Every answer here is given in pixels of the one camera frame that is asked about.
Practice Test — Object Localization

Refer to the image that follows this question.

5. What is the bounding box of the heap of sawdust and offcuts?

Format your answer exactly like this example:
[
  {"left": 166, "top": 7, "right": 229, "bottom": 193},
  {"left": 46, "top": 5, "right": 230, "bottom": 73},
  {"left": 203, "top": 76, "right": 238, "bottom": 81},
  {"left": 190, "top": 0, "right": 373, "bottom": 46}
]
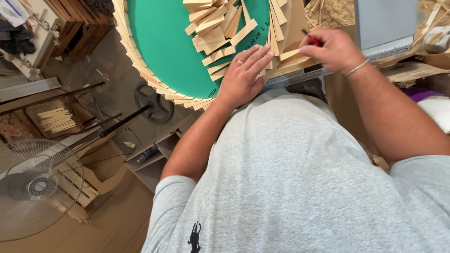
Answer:
[{"left": 304, "top": 0, "right": 356, "bottom": 30}]

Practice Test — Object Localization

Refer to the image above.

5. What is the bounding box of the silver bracelet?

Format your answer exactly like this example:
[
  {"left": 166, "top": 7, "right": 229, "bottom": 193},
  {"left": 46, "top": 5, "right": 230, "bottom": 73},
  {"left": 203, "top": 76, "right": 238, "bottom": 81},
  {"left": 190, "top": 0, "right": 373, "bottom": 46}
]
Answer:
[{"left": 343, "top": 59, "right": 370, "bottom": 78}]

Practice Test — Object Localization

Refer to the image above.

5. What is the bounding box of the white plastic tub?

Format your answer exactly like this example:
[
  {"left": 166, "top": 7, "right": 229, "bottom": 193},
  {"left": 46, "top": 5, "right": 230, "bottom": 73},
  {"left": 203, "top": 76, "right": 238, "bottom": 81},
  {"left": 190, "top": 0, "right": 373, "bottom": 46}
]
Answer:
[{"left": 422, "top": 26, "right": 450, "bottom": 54}]

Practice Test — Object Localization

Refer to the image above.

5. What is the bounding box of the grey metal profile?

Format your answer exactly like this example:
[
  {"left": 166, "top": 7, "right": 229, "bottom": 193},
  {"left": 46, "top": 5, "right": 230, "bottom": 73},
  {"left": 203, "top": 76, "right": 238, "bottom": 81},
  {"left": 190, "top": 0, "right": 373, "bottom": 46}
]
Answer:
[{"left": 0, "top": 77, "right": 62, "bottom": 103}]

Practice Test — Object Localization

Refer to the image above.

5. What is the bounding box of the light wood slatted frame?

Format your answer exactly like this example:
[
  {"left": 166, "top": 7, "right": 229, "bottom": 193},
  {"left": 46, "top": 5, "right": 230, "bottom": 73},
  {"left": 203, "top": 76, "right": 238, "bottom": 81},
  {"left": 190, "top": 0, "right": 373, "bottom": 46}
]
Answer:
[{"left": 53, "top": 163, "right": 101, "bottom": 223}]

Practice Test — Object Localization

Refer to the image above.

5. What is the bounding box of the black spoked handwheel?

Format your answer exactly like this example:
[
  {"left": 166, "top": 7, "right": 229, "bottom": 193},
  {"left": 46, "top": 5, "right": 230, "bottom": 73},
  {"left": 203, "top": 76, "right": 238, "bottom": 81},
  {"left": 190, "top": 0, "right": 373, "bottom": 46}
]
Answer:
[{"left": 135, "top": 84, "right": 175, "bottom": 124}]

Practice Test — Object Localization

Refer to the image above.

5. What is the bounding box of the clear plastic bottle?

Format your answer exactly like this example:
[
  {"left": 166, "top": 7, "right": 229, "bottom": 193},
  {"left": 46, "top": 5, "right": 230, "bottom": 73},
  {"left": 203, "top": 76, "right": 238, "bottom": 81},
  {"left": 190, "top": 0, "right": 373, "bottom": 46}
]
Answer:
[{"left": 135, "top": 146, "right": 159, "bottom": 164}]

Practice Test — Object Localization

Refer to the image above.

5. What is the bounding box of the brown wooden tray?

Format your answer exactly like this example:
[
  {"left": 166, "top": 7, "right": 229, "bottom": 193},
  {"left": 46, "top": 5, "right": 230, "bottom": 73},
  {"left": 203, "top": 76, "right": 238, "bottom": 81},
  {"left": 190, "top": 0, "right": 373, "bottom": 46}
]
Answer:
[{"left": 25, "top": 100, "right": 86, "bottom": 139}]

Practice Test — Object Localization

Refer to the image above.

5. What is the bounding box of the short light wood slat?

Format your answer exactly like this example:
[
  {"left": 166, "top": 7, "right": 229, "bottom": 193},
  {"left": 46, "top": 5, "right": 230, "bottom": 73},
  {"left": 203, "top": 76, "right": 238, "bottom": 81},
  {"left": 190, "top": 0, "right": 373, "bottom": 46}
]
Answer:
[{"left": 279, "top": 48, "right": 303, "bottom": 62}]

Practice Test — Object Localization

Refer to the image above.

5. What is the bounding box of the person's left hand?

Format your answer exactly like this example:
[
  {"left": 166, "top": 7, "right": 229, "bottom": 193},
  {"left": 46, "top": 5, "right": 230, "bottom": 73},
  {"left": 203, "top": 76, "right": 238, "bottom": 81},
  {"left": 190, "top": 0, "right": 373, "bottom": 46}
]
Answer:
[{"left": 214, "top": 45, "right": 275, "bottom": 110}]

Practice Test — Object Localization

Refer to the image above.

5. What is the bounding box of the brown hardboard sheet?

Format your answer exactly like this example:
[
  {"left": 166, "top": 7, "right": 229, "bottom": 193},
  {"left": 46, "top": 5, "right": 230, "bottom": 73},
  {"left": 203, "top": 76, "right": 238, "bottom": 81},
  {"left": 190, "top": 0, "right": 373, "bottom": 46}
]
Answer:
[{"left": 283, "top": 0, "right": 319, "bottom": 53}]

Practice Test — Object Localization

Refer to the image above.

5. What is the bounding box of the bundle of thin wood sticks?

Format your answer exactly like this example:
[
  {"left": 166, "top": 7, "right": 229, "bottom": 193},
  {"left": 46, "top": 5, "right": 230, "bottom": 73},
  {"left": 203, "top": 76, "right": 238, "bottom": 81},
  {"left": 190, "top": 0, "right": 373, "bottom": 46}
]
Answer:
[{"left": 37, "top": 107, "right": 78, "bottom": 134}]

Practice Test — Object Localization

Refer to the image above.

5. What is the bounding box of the pile of loose wood slats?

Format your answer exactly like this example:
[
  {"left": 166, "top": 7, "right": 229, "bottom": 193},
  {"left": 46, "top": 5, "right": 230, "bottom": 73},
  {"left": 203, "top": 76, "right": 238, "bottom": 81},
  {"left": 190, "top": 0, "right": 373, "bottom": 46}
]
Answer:
[{"left": 183, "top": 0, "right": 259, "bottom": 82}]

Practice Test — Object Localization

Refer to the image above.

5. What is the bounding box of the ring of fanned wood slats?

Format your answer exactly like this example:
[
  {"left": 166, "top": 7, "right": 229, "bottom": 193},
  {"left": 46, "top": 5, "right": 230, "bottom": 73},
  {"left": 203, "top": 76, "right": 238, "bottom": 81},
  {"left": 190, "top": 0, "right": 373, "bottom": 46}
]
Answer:
[{"left": 112, "top": 0, "right": 307, "bottom": 112}]

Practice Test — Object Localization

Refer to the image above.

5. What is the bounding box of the dark wooden bar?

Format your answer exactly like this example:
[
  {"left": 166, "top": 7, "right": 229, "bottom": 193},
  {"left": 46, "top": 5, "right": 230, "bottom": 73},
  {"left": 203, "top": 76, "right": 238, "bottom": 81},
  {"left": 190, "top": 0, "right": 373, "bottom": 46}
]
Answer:
[{"left": 0, "top": 82, "right": 106, "bottom": 115}]

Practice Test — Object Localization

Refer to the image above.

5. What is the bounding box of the grey metal panel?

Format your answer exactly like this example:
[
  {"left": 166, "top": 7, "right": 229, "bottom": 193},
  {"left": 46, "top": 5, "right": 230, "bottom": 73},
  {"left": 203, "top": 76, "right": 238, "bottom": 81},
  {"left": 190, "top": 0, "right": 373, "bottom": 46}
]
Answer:
[{"left": 353, "top": 0, "right": 419, "bottom": 52}]

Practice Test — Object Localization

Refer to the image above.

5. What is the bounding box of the long steel ruler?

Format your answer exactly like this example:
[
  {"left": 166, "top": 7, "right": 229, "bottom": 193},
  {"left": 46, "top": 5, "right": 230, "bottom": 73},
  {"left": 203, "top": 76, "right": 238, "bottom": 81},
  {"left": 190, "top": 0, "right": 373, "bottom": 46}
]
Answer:
[{"left": 262, "top": 45, "right": 415, "bottom": 90}]

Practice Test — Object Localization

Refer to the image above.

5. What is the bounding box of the person's right hand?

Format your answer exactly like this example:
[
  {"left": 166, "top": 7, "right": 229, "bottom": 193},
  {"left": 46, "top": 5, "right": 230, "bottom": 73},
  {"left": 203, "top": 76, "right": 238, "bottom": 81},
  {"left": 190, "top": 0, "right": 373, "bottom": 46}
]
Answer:
[{"left": 299, "top": 29, "right": 366, "bottom": 74}]

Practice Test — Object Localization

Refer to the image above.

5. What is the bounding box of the white wire cage fan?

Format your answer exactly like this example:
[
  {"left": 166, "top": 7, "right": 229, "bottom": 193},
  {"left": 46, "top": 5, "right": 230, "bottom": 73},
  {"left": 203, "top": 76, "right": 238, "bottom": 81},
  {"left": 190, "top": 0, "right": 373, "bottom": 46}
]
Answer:
[{"left": 0, "top": 139, "right": 85, "bottom": 242}]

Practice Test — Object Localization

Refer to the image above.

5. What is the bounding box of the grey t-shirt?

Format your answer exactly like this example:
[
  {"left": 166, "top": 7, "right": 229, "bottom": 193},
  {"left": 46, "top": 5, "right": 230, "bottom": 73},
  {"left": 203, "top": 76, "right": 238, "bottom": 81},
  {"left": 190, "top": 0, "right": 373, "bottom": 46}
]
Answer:
[{"left": 141, "top": 88, "right": 450, "bottom": 253}]

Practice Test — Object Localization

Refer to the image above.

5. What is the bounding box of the purple cloth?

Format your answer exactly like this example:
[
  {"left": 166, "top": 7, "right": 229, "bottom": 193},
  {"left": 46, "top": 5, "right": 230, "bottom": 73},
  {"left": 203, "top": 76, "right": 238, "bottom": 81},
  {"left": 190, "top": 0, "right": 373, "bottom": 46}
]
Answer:
[{"left": 401, "top": 86, "right": 445, "bottom": 103}]

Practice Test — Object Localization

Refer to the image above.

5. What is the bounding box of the small wooden shelf unit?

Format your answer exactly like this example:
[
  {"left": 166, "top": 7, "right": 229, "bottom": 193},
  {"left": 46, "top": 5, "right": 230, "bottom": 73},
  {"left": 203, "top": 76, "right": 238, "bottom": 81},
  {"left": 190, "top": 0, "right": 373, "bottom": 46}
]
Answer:
[{"left": 124, "top": 128, "right": 183, "bottom": 194}]

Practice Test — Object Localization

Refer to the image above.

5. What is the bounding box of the stack of dark wooden crates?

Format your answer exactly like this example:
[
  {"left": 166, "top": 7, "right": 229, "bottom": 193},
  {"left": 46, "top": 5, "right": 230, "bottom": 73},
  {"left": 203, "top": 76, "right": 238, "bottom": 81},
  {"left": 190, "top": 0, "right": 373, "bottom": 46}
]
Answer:
[{"left": 44, "top": 0, "right": 115, "bottom": 58}]

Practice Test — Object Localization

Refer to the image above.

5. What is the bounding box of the brown cardboard carton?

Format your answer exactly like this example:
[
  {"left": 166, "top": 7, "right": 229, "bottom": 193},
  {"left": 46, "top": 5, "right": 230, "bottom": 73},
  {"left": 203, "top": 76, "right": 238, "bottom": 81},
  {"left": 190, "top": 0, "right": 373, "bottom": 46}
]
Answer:
[{"left": 323, "top": 72, "right": 373, "bottom": 148}]

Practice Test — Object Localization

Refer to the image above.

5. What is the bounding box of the black metal rod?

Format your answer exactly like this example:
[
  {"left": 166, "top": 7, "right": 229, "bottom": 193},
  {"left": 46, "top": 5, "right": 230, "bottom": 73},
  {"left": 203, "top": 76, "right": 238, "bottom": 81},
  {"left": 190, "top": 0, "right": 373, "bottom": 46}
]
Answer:
[{"left": 72, "top": 104, "right": 152, "bottom": 152}]

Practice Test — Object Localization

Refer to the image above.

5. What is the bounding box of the white cabinet with metal latches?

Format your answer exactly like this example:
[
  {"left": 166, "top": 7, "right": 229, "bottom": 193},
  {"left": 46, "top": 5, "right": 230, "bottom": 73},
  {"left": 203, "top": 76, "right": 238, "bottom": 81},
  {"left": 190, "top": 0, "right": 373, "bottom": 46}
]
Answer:
[{"left": 0, "top": 0, "right": 65, "bottom": 81}]

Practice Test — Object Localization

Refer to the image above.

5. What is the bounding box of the flat cardboard piece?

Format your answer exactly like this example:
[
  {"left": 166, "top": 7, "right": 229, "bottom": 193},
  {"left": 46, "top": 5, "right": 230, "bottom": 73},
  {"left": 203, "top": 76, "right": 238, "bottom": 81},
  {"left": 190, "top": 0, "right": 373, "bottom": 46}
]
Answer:
[{"left": 380, "top": 61, "right": 450, "bottom": 88}]

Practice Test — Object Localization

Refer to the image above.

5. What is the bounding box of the red pencil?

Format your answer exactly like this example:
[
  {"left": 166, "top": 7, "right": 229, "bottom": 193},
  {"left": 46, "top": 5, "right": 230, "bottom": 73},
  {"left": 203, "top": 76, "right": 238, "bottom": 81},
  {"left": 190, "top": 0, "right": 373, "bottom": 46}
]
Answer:
[{"left": 301, "top": 28, "right": 323, "bottom": 47}]

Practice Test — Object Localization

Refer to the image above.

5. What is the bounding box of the green round board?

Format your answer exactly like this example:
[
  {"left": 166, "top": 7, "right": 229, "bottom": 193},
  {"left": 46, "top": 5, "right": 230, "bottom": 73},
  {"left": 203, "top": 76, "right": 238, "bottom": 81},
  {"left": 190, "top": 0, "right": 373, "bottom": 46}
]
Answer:
[{"left": 127, "top": 0, "right": 271, "bottom": 100}]

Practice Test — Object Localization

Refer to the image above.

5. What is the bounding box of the white paper sheet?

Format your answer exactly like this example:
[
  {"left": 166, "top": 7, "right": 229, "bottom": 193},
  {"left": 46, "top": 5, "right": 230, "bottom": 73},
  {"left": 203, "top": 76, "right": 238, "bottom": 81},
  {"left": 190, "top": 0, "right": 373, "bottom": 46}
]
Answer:
[{"left": 0, "top": 0, "right": 30, "bottom": 28}]

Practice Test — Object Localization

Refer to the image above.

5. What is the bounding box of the black cloth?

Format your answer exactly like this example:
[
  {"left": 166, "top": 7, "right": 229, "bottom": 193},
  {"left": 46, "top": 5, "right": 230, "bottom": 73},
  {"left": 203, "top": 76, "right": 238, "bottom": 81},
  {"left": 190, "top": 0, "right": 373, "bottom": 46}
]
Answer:
[{"left": 0, "top": 19, "right": 36, "bottom": 55}]

